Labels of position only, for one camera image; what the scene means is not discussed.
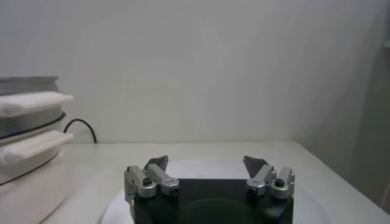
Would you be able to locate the black pot power cord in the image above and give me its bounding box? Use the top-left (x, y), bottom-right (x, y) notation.
top-left (63, 117), bottom-right (98, 144)

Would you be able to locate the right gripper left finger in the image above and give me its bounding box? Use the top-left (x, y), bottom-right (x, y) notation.
top-left (124, 155), bottom-right (180, 214)

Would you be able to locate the white round plate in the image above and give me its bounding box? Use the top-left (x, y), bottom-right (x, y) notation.
top-left (100, 156), bottom-right (338, 224)

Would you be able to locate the white electric cooking pot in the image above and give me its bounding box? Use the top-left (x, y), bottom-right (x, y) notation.
top-left (0, 121), bottom-right (75, 224)

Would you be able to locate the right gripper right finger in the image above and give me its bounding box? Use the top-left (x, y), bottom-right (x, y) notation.
top-left (242, 155), bottom-right (296, 200)

